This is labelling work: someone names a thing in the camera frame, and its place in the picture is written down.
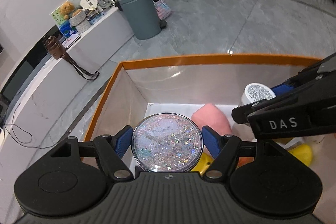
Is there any black cable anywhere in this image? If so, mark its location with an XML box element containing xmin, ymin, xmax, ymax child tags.
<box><xmin>0</xmin><ymin>101</ymin><xmax>33</xmax><ymax>151</ymax></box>

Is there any brown teddy bear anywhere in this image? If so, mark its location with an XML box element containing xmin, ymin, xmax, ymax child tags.
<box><xmin>58</xmin><ymin>2</ymin><xmax>84</xmax><ymax>20</ymax></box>

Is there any blue flower-print box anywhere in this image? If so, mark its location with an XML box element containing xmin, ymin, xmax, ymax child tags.
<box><xmin>58</xmin><ymin>22</ymin><xmax>76</xmax><ymax>38</ymax></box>

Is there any grey woven basket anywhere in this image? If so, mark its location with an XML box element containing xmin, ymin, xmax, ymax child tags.
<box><xmin>68</xmin><ymin>13</ymin><xmax>90</xmax><ymax>28</ymax></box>
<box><xmin>75</xmin><ymin>20</ymin><xmax>92</xmax><ymax>33</ymax></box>

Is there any pink bottle orange cap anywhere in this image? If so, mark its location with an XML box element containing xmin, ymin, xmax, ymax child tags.
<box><xmin>191</xmin><ymin>103</ymin><xmax>256</xmax><ymax>167</ymax></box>

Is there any yellow tape measure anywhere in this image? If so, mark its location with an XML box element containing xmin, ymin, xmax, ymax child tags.
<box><xmin>190</xmin><ymin>152</ymin><xmax>214</xmax><ymax>176</ymax></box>

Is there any grey trash bin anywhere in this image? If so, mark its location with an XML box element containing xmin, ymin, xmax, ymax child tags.
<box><xmin>117</xmin><ymin>0</ymin><xmax>166</xmax><ymax>40</ymax></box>

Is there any white jar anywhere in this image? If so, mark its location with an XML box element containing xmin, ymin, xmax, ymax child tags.
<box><xmin>238</xmin><ymin>83</ymin><xmax>277</xmax><ymax>109</ymax></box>

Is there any pastel woven bag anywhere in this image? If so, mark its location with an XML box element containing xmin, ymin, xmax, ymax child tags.
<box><xmin>151</xmin><ymin>0</ymin><xmax>173</xmax><ymax>21</ymax></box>

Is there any glitter round compact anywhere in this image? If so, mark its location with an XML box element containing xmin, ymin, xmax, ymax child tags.
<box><xmin>132</xmin><ymin>113</ymin><xmax>204</xmax><ymax>172</ymax></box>

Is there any green printed poster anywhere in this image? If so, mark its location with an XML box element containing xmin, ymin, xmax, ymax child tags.
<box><xmin>51</xmin><ymin>0</ymin><xmax>91</xmax><ymax>22</ymax></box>

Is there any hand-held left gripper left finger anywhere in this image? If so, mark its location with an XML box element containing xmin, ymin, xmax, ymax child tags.
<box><xmin>50</xmin><ymin>126</ymin><xmax>133</xmax><ymax>180</ymax></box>

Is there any blue white flat box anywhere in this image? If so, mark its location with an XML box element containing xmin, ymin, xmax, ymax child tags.
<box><xmin>89</xmin><ymin>13</ymin><xmax>105</xmax><ymax>24</ymax></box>

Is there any round paper fan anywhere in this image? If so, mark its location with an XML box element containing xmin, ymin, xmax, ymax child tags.
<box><xmin>79</xmin><ymin>0</ymin><xmax>98</xmax><ymax>10</ymax></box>

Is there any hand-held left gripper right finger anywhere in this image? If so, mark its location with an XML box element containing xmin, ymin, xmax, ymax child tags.
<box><xmin>202</xmin><ymin>126</ymin><xmax>286</xmax><ymax>179</ymax></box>

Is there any orange storage box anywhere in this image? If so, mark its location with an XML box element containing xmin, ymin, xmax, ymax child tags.
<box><xmin>80</xmin><ymin>54</ymin><xmax>336</xmax><ymax>216</ymax></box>

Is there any brown camera bag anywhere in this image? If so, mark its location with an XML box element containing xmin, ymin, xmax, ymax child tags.
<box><xmin>43</xmin><ymin>35</ymin><xmax>100</xmax><ymax>81</ymax></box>

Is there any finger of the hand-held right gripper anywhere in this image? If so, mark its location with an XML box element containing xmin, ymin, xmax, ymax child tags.
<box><xmin>231</xmin><ymin>94</ymin><xmax>298</xmax><ymax>125</ymax></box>
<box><xmin>270</xmin><ymin>53</ymin><xmax>336</xmax><ymax>98</ymax></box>

